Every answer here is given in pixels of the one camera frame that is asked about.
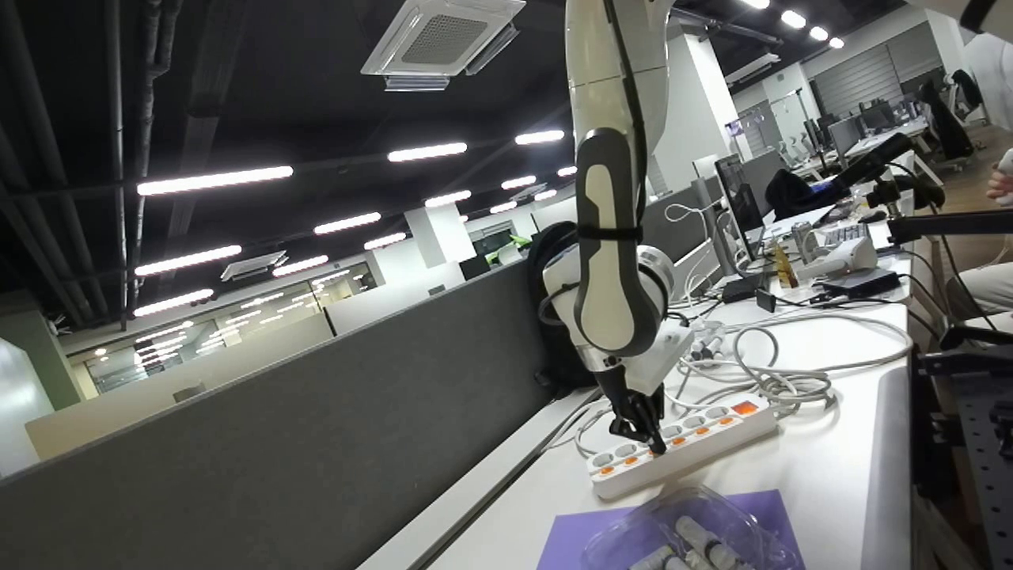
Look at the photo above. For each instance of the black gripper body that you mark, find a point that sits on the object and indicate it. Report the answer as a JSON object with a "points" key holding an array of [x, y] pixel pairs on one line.
{"points": [[634, 391]]}

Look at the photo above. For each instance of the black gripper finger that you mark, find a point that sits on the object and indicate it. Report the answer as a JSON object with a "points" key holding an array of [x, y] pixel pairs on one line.
{"points": [[621, 425], [652, 432]]}

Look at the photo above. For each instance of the white power strip orange switches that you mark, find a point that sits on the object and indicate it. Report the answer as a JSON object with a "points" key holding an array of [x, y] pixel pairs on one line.
{"points": [[706, 436]]}

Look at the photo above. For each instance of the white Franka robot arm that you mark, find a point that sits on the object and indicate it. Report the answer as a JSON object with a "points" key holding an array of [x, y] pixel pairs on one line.
{"points": [[613, 211]]}

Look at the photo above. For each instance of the clear plastic bowl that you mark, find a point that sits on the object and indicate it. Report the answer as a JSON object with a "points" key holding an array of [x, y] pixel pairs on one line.
{"points": [[675, 528]]}

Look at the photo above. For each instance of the black backpack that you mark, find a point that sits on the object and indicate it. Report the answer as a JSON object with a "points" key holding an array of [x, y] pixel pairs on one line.
{"points": [[549, 317]]}

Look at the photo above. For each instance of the grey marker pen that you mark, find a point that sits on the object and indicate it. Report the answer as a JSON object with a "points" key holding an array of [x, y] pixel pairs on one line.
{"points": [[658, 559], [702, 540]]}

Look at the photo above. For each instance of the amber small bottle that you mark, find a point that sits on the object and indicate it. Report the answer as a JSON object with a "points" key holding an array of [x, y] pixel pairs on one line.
{"points": [[781, 263]]}

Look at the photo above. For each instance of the black computer monitor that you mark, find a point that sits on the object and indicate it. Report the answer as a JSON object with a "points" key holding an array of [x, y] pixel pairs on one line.
{"points": [[739, 208]]}

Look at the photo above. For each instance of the white box device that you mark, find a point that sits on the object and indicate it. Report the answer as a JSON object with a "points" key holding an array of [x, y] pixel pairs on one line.
{"points": [[836, 249]]}

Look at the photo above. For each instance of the long ceiling tube light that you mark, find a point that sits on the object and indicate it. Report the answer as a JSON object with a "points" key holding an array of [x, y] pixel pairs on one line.
{"points": [[446, 199], [426, 152], [186, 262], [540, 138], [172, 303], [212, 181], [345, 223]]}

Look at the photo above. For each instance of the grey desk partition panel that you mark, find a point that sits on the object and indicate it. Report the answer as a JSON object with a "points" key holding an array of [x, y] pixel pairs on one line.
{"points": [[317, 446]]}

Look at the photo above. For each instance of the black perforated board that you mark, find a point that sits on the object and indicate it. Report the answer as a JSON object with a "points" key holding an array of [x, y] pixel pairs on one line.
{"points": [[984, 464]]}

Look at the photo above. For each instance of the black horizontal bar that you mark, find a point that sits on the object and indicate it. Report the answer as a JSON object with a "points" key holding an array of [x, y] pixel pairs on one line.
{"points": [[951, 223]]}

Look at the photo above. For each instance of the white ceiling air conditioner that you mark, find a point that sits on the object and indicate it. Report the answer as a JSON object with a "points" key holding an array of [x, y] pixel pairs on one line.
{"points": [[436, 38]]}

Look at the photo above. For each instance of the person in dark clothes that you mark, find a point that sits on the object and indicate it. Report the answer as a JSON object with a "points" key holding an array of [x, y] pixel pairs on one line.
{"points": [[946, 117]]}

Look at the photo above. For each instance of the person bare hand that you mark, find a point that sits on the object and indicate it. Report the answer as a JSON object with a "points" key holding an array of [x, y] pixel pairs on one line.
{"points": [[1001, 180]]}

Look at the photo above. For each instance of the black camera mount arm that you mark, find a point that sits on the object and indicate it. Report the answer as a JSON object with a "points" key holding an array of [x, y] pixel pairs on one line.
{"points": [[890, 168]]}

